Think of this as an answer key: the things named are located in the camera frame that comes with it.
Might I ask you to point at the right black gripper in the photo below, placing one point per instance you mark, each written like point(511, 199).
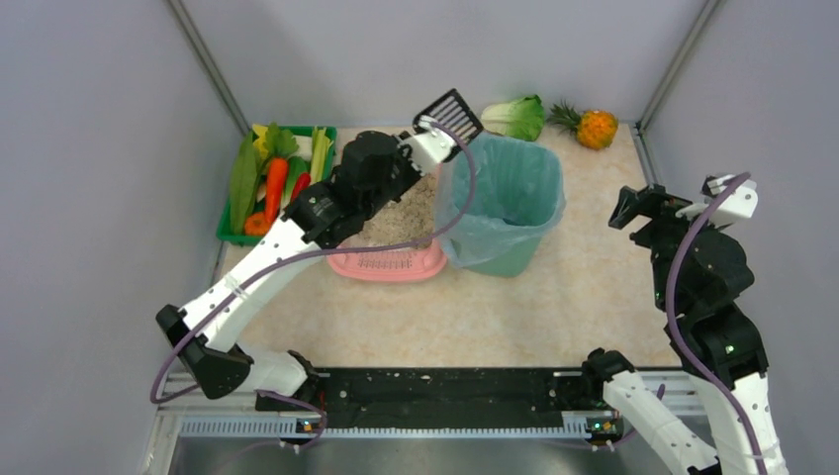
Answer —
point(649, 214)

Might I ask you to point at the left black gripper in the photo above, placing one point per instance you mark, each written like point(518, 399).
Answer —
point(407, 161)

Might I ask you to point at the black litter scoop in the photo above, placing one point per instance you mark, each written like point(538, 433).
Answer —
point(451, 111)

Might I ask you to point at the green trash bin with bag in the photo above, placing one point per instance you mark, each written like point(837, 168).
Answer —
point(519, 199)

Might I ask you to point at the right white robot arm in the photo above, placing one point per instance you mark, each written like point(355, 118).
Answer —
point(699, 271)

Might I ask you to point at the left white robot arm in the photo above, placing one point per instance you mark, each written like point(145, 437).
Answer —
point(376, 168)

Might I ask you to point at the pink litter box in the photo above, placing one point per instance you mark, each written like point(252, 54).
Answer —
point(407, 220)

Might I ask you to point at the toy celery stalk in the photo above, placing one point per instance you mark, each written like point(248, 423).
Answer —
point(320, 145)

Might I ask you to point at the toy red chili pepper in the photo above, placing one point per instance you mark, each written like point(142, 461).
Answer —
point(302, 182)

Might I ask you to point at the toy pineapple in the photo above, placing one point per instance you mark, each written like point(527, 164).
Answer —
point(593, 129)

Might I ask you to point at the toy white scallion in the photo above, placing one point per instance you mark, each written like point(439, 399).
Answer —
point(296, 167)

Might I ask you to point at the toy carrot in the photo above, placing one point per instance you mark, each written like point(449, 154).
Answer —
point(275, 183)

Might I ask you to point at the toy yellow corn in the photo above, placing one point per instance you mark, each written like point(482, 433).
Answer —
point(259, 140)

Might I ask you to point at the toy bok choy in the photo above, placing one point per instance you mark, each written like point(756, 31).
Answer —
point(522, 118)

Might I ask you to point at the toy orange tomato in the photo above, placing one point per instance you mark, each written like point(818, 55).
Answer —
point(257, 225)

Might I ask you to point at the toy green leaf vegetable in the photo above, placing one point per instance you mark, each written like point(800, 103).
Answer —
point(243, 184)

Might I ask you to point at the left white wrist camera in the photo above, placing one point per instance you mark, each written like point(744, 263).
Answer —
point(428, 150)

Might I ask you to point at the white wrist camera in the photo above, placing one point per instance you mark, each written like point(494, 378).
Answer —
point(428, 150)
point(739, 205)

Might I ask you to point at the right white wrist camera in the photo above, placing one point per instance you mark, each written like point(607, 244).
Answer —
point(739, 205)

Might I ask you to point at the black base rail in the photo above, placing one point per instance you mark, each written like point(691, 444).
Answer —
point(439, 398)

